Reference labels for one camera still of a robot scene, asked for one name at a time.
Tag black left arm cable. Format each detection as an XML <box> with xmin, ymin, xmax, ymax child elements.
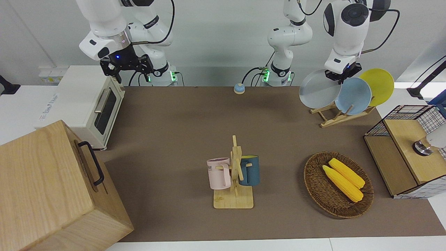
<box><xmin>296</xmin><ymin>0</ymin><xmax>400</xmax><ymax>54</ymax></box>

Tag gray plate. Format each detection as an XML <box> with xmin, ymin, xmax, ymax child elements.
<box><xmin>299</xmin><ymin>69</ymin><xmax>343</xmax><ymax>109</ymax></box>

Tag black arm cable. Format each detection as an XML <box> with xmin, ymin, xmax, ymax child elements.
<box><xmin>296</xmin><ymin>0</ymin><xmax>400</xmax><ymax>54</ymax></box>
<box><xmin>132</xmin><ymin>0</ymin><xmax>175</xmax><ymax>46</ymax></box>

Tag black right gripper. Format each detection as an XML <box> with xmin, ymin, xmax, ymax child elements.
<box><xmin>100</xmin><ymin>45</ymin><xmax>154</xmax><ymax>83</ymax></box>

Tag wooden drawer box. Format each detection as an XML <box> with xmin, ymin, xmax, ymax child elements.
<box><xmin>0</xmin><ymin>120</ymin><xmax>134</xmax><ymax>251</ymax></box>

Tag white cylindrical bottle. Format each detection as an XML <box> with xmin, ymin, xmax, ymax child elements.
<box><xmin>413</xmin><ymin>124</ymin><xmax>446</xmax><ymax>156</ymax></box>

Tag brown wicker basket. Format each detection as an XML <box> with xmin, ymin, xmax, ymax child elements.
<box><xmin>303</xmin><ymin>151</ymin><xmax>374</xmax><ymax>219</ymax></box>

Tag white power strip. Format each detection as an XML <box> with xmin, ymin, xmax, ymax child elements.
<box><xmin>38</xmin><ymin>67</ymin><xmax>68</xmax><ymax>84</ymax></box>

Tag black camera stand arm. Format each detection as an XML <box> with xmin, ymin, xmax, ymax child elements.
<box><xmin>407</xmin><ymin>55</ymin><xmax>446</xmax><ymax>100</ymax></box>

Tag black base cables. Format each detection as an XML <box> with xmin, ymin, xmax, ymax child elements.
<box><xmin>242</xmin><ymin>52</ymin><xmax>276</xmax><ymax>87</ymax></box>

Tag light blue plate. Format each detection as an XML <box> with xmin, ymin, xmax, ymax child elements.
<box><xmin>334</xmin><ymin>77</ymin><xmax>372</xmax><ymax>115</ymax></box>

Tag white toaster oven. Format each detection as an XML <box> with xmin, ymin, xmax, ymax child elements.
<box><xmin>34</xmin><ymin>65</ymin><xmax>126</xmax><ymax>151</ymax></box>

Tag wooden mug rack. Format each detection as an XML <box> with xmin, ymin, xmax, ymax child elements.
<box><xmin>213</xmin><ymin>135</ymin><xmax>254</xmax><ymax>210</ymax></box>

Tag wire grid shelf organizer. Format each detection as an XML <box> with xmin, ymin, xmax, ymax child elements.
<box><xmin>363</xmin><ymin>105</ymin><xmax>446</xmax><ymax>199</ymax></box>

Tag black stand foot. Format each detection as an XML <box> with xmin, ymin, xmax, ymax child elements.
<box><xmin>0</xmin><ymin>75</ymin><xmax>21</xmax><ymax>95</ymax></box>

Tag brown table mat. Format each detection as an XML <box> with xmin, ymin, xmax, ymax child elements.
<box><xmin>96</xmin><ymin>85</ymin><xmax>446</xmax><ymax>243</ymax></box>

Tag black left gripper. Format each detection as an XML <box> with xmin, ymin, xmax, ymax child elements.
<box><xmin>325</xmin><ymin>63</ymin><xmax>362</xmax><ymax>85</ymax></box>

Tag yellow corn cob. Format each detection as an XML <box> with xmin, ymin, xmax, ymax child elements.
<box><xmin>328</xmin><ymin>158</ymin><xmax>366</xmax><ymax>189</ymax></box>
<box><xmin>322</xmin><ymin>165</ymin><xmax>364</xmax><ymax>203</ymax></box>

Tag pink mug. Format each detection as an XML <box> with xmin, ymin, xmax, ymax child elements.
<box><xmin>207</xmin><ymin>158</ymin><xmax>232</xmax><ymax>190</ymax></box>

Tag yellow plate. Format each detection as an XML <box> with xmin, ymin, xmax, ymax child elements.
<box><xmin>359</xmin><ymin>68</ymin><xmax>395</xmax><ymax>107</ymax></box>

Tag toaster oven door handle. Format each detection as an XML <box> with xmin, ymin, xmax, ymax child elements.
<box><xmin>94</xmin><ymin>87</ymin><xmax>112</xmax><ymax>114</ymax></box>

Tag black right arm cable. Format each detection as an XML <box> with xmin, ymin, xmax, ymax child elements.
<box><xmin>132</xmin><ymin>0</ymin><xmax>175</xmax><ymax>46</ymax></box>

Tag black metal drawer handle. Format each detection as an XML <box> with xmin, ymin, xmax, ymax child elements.
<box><xmin>77</xmin><ymin>141</ymin><xmax>105</xmax><ymax>186</ymax></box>

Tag dark blue mug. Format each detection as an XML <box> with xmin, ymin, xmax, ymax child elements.
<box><xmin>239</xmin><ymin>155</ymin><xmax>260</xmax><ymax>187</ymax></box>

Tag wooden plate rack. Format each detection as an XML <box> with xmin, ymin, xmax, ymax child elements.
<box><xmin>310</xmin><ymin>96</ymin><xmax>377</xmax><ymax>128</ymax></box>

